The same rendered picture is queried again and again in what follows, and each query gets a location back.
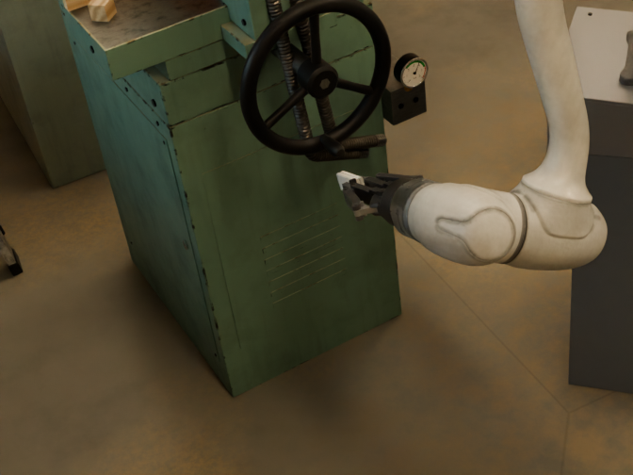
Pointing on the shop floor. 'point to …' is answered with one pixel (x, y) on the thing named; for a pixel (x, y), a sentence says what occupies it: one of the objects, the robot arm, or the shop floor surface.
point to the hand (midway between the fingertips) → (351, 184)
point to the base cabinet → (247, 224)
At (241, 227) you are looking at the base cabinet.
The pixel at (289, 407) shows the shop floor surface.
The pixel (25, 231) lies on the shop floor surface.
